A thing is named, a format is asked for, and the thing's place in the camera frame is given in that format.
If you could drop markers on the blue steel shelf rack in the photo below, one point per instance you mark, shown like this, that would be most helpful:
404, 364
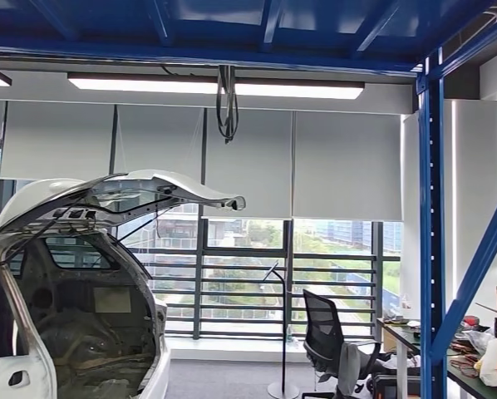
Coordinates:
431, 220

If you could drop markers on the dark window railing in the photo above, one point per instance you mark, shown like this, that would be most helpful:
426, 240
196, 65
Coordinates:
197, 275

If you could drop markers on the white car tailgate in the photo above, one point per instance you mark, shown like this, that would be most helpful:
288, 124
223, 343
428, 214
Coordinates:
169, 182

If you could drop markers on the clear water bottle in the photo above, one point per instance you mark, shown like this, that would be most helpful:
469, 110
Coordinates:
288, 334

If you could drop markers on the black mesh office chair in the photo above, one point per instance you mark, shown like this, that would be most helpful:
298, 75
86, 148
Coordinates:
321, 325

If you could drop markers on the long ceiling light strip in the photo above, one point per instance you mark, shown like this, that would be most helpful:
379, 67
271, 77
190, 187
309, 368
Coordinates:
149, 84

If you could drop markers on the black pole floor stand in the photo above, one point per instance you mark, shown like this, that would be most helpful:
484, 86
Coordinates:
282, 391

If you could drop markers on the grey jacket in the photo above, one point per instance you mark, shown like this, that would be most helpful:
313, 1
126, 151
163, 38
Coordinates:
348, 366

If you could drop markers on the dark top work desk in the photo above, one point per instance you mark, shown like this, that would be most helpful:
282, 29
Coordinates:
400, 333

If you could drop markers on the black equipment case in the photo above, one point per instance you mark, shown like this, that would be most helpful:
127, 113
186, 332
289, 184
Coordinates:
393, 388

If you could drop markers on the small red object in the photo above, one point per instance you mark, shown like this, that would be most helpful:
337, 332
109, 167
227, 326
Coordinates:
469, 320

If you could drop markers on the white yellow plastic bag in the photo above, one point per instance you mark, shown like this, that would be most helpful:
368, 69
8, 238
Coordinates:
495, 363

